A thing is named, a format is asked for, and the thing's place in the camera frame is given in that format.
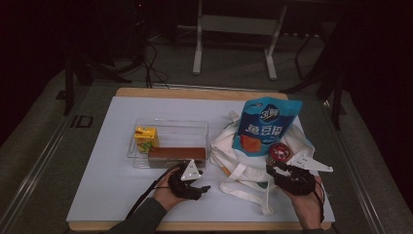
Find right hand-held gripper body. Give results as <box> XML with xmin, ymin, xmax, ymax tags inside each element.
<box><xmin>271</xmin><ymin>153</ymin><xmax>334</xmax><ymax>197</ymax></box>

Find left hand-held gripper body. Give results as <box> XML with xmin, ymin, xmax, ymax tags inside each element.
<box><xmin>168</xmin><ymin>159</ymin><xmax>204</xmax><ymax>201</ymax></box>

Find red-lidded can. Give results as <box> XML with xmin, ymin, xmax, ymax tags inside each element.
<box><xmin>266</xmin><ymin>142</ymin><xmax>293</xmax><ymax>167</ymax></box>

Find white patterned tote bag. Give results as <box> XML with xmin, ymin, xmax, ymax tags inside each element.
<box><xmin>208</xmin><ymin>110</ymin><xmax>318</xmax><ymax>216</ymax></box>

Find brown cardboard box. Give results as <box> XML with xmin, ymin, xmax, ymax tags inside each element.
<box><xmin>147</xmin><ymin>146</ymin><xmax>207</xmax><ymax>170</ymax></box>

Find blue snack pouch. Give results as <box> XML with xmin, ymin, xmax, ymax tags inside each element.
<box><xmin>232</xmin><ymin>97</ymin><xmax>304</xmax><ymax>158</ymax></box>

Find clear plastic tray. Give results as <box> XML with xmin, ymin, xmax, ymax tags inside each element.
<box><xmin>126</xmin><ymin>117</ymin><xmax>209</xmax><ymax>170</ymax></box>

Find yellow juice carton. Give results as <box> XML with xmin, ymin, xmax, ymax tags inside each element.
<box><xmin>133</xmin><ymin>126</ymin><xmax>161</xmax><ymax>154</ymax></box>

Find person's left hand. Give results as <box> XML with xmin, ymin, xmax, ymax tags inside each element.
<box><xmin>152</xmin><ymin>169</ymin><xmax>183</xmax><ymax>213</ymax></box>

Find person's right hand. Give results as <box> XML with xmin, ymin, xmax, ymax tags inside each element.
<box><xmin>285</xmin><ymin>176</ymin><xmax>325</xmax><ymax>230</ymax></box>

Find black stand with thin legs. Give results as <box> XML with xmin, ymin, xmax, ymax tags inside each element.
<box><xmin>281</xmin><ymin>32</ymin><xmax>347</xmax><ymax>131</ymax></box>

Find white metal stand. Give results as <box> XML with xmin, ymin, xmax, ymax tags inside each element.
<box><xmin>176</xmin><ymin>0</ymin><xmax>288</xmax><ymax>81</ymax></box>

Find black stand with long feet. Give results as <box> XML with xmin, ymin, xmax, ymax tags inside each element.
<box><xmin>62</xmin><ymin>55</ymin><xmax>132</xmax><ymax>116</ymax></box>

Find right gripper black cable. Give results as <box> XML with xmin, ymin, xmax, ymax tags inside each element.
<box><xmin>313</xmin><ymin>179</ymin><xmax>326</xmax><ymax>223</ymax></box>

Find metal floor rail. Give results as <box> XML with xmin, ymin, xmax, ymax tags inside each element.
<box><xmin>0</xmin><ymin>87</ymin><xmax>89</xmax><ymax>234</ymax></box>
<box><xmin>320</xmin><ymin>100</ymin><xmax>388</xmax><ymax>234</ymax></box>

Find black floor cables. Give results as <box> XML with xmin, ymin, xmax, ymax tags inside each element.
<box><xmin>142</xmin><ymin>42</ymin><xmax>169</xmax><ymax>90</ymax></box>

